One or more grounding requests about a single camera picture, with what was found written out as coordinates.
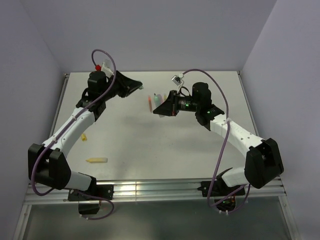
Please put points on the yellow highlighter pen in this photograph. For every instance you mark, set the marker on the yellow highlighter pen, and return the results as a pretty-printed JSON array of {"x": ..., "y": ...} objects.
[{"x": 97, "y": 160}]

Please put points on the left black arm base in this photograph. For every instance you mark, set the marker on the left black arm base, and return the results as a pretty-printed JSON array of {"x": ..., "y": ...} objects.
[{"x": 90, "y": 201}]

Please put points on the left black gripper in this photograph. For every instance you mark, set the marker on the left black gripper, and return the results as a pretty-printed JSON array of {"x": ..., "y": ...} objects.
[{"x": 127, "y": 85}]

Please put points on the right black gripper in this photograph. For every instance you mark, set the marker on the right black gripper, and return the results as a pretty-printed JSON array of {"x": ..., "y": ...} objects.
[{"x": 170, "y": 107}]

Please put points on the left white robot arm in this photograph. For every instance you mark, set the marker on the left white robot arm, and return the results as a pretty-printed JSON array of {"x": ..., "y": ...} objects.
[{"x": 47, "y": 162}]

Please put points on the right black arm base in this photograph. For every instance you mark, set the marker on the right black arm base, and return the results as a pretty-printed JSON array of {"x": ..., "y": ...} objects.
[{"x": 220, "y": 189}]

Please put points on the yellow highlighter cap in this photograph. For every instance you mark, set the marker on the yellow highlighter cap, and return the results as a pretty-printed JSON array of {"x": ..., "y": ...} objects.
[{"x": 83, "y": 137}]

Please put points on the green highlighter pen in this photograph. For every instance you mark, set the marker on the green highlighter pen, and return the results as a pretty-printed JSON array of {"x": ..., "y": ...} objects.
[{"x": 156, "y": 100}]

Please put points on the aluminium front rail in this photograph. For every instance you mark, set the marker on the aluminium front rail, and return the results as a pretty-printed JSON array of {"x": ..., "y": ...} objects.
[{"x": 131, "y": 191}]

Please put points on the orange thin pen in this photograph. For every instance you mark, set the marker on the orange thin pen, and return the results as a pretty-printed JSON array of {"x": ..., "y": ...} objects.
[{"x": 150, "y": 104}]

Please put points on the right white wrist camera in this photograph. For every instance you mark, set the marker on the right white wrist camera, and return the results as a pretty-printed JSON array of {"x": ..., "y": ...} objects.
[{"x": 178, "y": 80}]

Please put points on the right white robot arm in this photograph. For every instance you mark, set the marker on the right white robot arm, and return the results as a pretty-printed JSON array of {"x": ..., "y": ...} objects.
[{"x": 263, "y": 161}]

